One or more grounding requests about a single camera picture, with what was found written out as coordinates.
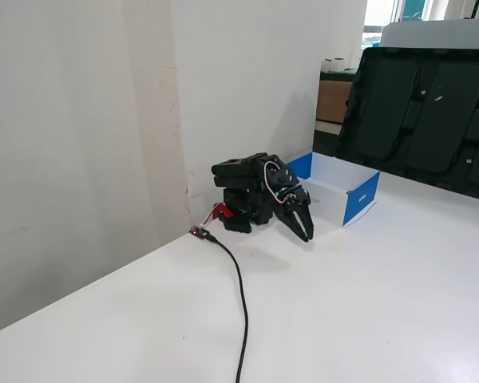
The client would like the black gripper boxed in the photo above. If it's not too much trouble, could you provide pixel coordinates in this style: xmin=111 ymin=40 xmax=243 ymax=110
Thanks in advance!
xmin=274 ymin=184 xmax=316 ymax=243

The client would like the blue and white cardboard box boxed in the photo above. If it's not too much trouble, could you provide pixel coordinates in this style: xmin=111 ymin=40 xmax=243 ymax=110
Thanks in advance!
xmin=286 ymin=152 xmax=382 ymax=227

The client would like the brown cardboard box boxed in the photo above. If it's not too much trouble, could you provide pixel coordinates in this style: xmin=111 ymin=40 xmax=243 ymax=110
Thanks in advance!
xmin=315 ymin=79 xmax=354 ymax=124

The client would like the dark green box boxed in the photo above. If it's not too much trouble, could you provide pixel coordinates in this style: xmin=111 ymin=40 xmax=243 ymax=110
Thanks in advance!
xmin=319 ymin=67 xmax=359 ymax=84

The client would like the red table clamp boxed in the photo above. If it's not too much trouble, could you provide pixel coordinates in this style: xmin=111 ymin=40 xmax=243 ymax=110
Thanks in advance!
xmin=211 ymin=202 xmax=236 ymax=221

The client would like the black plastic tray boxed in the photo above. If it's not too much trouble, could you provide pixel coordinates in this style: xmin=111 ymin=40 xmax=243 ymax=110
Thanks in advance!
xmin=334 ymin=46 xmax=479 ymax=203

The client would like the light gray rounded panel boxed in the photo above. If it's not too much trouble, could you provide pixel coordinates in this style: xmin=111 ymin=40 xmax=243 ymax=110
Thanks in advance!
xmin=381 ymin=18 xmax=479 ymax=51

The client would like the white red servo wire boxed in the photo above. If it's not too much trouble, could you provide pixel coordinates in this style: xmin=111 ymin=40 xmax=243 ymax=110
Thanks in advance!
xmin=263 ymin=160 xmax=289 ymax=207

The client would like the black USB cable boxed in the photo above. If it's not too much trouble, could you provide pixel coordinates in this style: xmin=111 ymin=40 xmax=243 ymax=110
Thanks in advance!
xmin=206 ymin=233 xmax=251 ymax=383

